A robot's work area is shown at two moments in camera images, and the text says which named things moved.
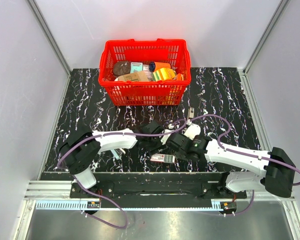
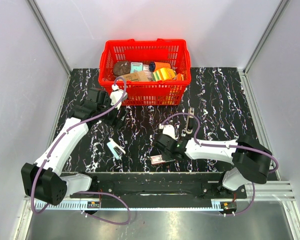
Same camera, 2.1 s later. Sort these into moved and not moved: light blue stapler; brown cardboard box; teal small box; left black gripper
Moved: left black gripper
Not moved: brown cardboard box; teal small box; light blue stapler
